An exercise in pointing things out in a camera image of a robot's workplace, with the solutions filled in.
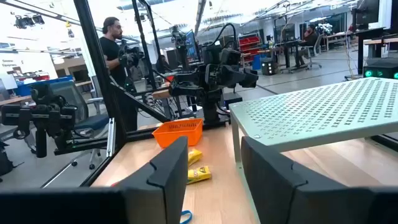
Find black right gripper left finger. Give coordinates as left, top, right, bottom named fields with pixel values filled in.
left=114, top=136, right=189, bottom=224

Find person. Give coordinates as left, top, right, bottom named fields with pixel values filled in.
left=297, top=24, right=320, bottom=67
left=154, top=54, right=171, bottom=75
left=98, top=16, right=140, bottom=132

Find blue elastic band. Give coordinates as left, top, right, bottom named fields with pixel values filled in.
left=179, top=210, right=193, bottom=224

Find black box green lights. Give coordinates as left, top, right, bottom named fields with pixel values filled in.
left=363, top=57, right=398, bottom=80

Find red storage bin rack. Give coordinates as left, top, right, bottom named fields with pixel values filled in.
left=237, top=33, right=262, bottom=63

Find black computer monitor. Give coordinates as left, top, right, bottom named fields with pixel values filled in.
left=352, top=0, right=381, bottom=30

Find silver aluminium bracket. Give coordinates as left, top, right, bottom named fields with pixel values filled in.
left=106, top=117, right=117, bottom=158

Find green perforated metal shelf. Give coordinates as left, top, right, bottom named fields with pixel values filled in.
left=229, top=77, right=398, bottom=224

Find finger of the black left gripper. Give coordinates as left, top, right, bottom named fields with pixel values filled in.
left=231, top=66, right=259, bottom=89
left=169, top=82, right=205, bottom=98

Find orange plastic basket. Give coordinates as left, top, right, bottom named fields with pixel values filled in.
left=152, top=118, right=204, bottom=149

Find black aluminium table frame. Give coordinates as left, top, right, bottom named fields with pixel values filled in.
left=40, top=0, right=231, bottom=188

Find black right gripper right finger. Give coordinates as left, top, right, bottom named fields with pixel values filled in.
left=241, top=136, right=374, bottom=224

